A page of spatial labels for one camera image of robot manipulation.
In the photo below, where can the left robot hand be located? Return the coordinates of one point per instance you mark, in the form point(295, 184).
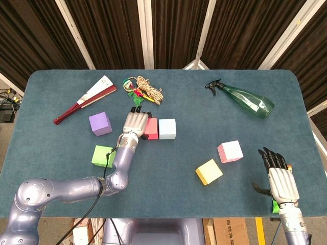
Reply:
point(135, 122)

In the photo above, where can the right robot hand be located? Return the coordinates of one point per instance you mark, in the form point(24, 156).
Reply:
point(282, 186)

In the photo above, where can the red foam cube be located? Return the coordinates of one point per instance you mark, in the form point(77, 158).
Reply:
point(152, 127)

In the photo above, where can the pink foam cube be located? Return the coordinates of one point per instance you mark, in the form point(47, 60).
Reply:
point(231, 150)

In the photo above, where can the yellow foam cube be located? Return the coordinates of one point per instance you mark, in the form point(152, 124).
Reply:
point(210, 171)

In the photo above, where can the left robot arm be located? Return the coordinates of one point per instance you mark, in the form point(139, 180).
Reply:
point(64, 190)

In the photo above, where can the snack packet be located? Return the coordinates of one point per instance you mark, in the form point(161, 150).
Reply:
point(275, 207)

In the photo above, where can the colourful feather toy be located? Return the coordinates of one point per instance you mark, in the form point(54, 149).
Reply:
point(137, 98)

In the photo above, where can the light blue foam cube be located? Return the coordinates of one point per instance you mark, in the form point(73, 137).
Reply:
point(167, 128)

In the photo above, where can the purple foam cube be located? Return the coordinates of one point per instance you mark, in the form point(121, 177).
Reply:
point(99, 123)

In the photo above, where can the green foam cube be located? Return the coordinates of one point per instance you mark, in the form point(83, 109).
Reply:
point(101, 155)

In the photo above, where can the folded red paper fan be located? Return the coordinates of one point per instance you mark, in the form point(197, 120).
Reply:
point(92, 97)

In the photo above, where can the blue felt table cloth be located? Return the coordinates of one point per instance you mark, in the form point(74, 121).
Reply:
point(163, 178)

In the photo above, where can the brown cardboard box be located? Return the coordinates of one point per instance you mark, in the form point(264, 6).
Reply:
point(230, 232)

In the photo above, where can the green plastic spray bottle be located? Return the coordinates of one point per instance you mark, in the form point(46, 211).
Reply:
point(247, 100)

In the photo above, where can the dark brown curtain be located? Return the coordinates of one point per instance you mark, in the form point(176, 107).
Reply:
point(115, 30)

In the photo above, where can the grey-blue robot torso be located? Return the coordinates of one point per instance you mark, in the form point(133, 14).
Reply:
point(158, 232)

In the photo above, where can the white cardboard box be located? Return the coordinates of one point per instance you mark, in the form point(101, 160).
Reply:
point(80, 233)

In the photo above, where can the black electronics box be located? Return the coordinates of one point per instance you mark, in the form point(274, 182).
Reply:
point(5, 116)

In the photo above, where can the white partition frame post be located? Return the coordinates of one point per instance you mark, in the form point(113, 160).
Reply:
point(318, 107)
point(10, 84)
point(206, 25)
point(145, 33)
point(74, 30)
point(296, 23)

